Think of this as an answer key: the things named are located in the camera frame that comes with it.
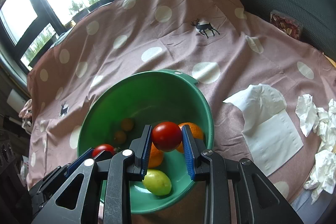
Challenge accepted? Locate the crumpled pink cloth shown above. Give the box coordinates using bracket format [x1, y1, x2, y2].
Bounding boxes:
[19, 99, 33, 132]

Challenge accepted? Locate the packet of dried snacks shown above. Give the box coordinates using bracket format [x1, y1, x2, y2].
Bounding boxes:
[270, 10, 302, 39]

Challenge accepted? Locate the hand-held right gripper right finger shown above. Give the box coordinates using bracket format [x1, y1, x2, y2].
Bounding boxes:
[182, 124, 302, 224]

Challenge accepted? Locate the large yellow-green jujube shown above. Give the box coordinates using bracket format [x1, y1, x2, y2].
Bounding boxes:
[142, 169, 172, 196]

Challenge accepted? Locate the red cherry tomato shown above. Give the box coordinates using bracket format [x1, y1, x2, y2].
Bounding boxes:
[92, 143, 116, 159]
[152, 121, 183, 153]

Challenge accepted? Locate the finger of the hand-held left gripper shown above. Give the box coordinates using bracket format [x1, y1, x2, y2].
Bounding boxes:
[29, 154, 95, 203]
[92, 151, 116, 163]

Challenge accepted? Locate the white paper napkin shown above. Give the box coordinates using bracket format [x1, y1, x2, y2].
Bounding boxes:
[223, 84, 303, 177]

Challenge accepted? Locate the orange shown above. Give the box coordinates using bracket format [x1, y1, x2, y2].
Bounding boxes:
[148, 143, 165, 169]
[177, 122, 205, 153]

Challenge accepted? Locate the green plastic bowl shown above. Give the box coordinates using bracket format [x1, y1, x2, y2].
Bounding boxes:
[77, 69, 214, 215]

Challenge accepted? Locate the small tan longan with stem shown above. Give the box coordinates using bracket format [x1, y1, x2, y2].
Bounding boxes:
[114, 130, 127, 144]

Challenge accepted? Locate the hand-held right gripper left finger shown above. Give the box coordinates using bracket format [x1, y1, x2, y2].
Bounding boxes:
[31, 124, 153, 224]

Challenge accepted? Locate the pink polka dot blanket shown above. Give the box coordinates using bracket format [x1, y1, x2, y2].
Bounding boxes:
[26, 0, 336, 214]

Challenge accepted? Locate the crumpled white tissue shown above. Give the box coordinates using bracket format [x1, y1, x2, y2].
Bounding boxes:
[303, 149, 336, 205]
[295, 94, 319, 138]
[318, 99, 336, 153]

